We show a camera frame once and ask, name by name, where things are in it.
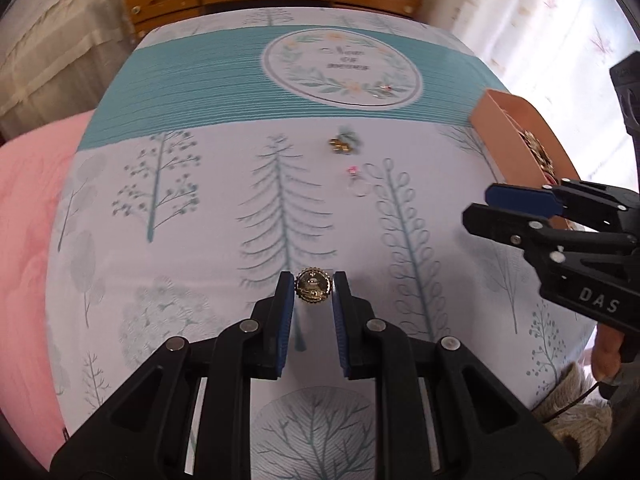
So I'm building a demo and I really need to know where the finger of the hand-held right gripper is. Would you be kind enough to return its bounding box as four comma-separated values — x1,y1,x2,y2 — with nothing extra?
462,203,640,287
485,179,632,233

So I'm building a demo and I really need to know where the tree print tablecloth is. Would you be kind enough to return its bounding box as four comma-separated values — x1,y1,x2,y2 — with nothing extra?
45,7,598,480

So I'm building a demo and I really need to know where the brown cardboard box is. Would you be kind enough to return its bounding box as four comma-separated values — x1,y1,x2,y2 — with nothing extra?
469,88,583,231

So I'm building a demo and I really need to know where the person's right hand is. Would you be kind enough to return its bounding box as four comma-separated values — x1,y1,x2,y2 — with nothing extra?
591,324,623,386

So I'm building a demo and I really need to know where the small gold jewellery piece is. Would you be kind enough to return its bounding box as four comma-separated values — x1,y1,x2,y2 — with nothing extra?
327,127,363,155

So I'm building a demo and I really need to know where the white leaf print curtain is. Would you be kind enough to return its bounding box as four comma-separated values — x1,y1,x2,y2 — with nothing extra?
415,0,640,171

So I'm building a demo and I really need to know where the ring with pink stone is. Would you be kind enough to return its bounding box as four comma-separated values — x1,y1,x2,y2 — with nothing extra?
345,164,376,198

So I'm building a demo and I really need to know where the round metal brooch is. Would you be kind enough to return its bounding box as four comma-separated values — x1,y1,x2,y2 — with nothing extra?
294,267,333,305

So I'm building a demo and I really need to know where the white lace furniture cover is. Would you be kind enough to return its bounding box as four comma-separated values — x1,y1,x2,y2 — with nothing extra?
0,0,151,131

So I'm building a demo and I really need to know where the thin black cable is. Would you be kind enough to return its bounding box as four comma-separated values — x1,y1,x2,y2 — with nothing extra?
545,382,601,421

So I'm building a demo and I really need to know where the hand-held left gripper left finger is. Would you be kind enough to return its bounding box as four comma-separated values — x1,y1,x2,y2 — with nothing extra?
50,270,297,480

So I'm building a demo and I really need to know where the beige knitted sweater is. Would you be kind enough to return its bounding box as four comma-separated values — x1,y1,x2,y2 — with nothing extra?
530,360,618,466

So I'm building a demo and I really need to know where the pink blanket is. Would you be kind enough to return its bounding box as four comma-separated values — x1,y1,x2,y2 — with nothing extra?
0,110,96,466

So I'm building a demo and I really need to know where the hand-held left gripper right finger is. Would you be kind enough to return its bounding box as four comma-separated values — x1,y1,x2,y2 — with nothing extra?
331,270,581,480

